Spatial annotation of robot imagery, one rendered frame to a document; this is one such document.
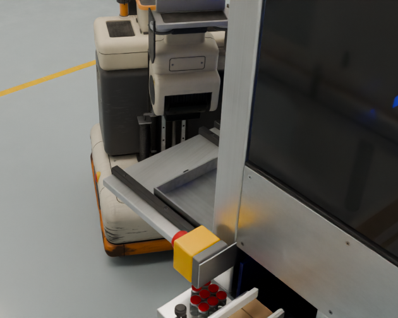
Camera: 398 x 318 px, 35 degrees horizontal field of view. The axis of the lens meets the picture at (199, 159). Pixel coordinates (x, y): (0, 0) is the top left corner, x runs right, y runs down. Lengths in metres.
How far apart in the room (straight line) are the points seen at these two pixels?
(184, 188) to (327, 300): 0.57
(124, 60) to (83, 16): 2.22
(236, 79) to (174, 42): 1.13
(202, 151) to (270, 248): 0.59
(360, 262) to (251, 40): 0.37
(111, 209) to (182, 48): 0.68
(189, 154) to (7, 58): 2.56
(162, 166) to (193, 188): 0.12
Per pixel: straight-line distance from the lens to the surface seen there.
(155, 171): 1.57
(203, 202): 1.48
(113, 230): 2.42
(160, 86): 2.11
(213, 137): 1.66
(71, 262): 2.59
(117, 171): 1.54
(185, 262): 1.17
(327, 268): 1.03
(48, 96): 3.63
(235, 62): 0.99
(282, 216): 1.05
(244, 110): 1.01
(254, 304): 1.21
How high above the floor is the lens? 1.84
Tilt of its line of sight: 36 degrees down
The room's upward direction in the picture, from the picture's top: 3 degrees clockwise
